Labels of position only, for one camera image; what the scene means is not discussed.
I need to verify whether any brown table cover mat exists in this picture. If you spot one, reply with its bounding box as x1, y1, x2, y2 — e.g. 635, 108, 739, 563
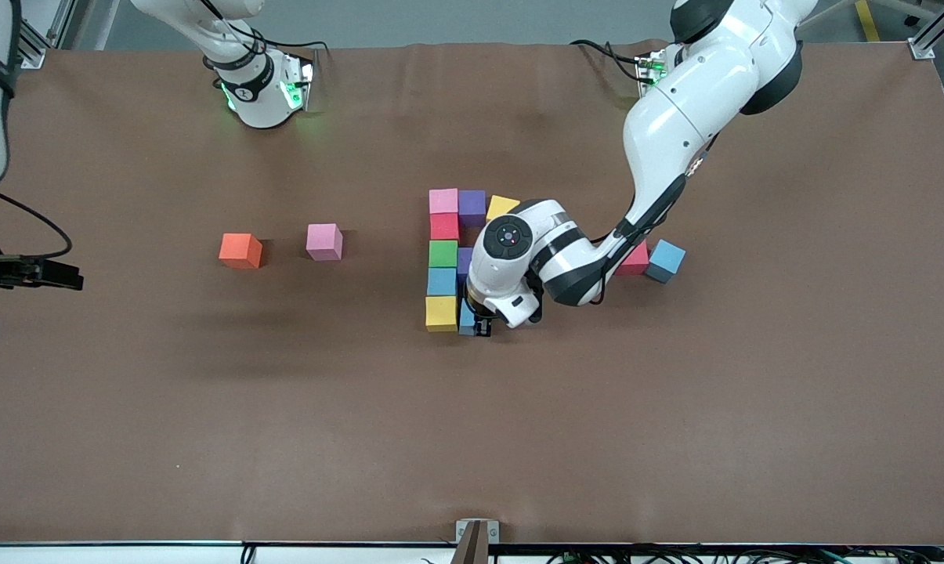
0, 39, 944, 547

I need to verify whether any orange foam cube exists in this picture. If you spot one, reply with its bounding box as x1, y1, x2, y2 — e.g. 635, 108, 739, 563
219, 233, 264, 270

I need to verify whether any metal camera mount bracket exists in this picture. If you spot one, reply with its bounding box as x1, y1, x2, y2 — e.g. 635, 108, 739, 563
455, 519, 501, 564

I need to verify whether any aluminium frame profile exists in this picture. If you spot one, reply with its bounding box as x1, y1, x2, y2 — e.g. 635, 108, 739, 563
908, 0, 944, 62
13, 0, 77, 70

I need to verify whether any black cable on table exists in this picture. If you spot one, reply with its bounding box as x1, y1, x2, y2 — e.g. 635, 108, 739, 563
569, 38, 646, 81

